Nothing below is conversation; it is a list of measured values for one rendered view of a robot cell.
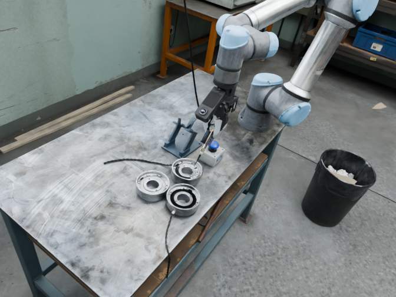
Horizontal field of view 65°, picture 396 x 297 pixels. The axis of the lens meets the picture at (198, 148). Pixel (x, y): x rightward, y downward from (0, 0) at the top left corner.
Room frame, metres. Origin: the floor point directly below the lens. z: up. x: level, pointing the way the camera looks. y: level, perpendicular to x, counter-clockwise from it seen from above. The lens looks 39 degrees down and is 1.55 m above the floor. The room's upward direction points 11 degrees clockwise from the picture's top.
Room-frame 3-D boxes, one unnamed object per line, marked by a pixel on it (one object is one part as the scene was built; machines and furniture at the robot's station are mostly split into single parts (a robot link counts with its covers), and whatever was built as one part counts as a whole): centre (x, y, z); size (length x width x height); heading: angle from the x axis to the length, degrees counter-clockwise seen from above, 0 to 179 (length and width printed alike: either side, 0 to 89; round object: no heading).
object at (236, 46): (0.87, -0.04, 1.23); 0.09 x 0.08 x 0.11; 129
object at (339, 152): (1.51, -0.92, 0.21); 0.34 x 0.34 x 0.43
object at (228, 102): (0.88, -0.05, 1.07); 0.09 x 0.08 x 0.12; 150
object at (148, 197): (0.68, 0.12, 0.82); 0.10 x 0.10 x 0.04
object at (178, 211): (0.64, 0.01, 0.82); 0.10 x 0.10 x 0.04
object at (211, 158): (0.89, -0.06, 0.82); 0.08 x 0.07 x 0.05; 153
